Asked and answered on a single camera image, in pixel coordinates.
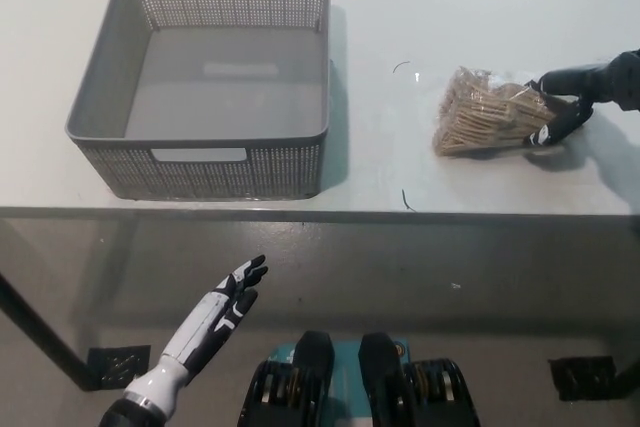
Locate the black teal robot torso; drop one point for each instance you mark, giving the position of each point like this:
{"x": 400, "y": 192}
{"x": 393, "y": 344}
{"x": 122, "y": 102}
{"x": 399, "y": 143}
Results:
{"x": 365, "y": 382}

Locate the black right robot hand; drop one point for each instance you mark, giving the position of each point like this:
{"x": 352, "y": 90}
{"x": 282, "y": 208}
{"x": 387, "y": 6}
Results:
{"x": 615, "y": 82}

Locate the grey perforated plastic basket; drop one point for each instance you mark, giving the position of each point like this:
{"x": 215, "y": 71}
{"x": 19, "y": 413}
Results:
{"x": 225, "y": 92}

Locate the clear bag of wooden cutlery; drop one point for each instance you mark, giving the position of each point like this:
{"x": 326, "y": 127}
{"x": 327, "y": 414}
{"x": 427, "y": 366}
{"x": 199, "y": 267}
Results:
{"x": 480, "y": 117}

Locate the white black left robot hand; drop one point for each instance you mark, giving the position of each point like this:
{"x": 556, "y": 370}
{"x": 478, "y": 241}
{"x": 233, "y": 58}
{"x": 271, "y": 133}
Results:
{"x": 210, "y": 319}

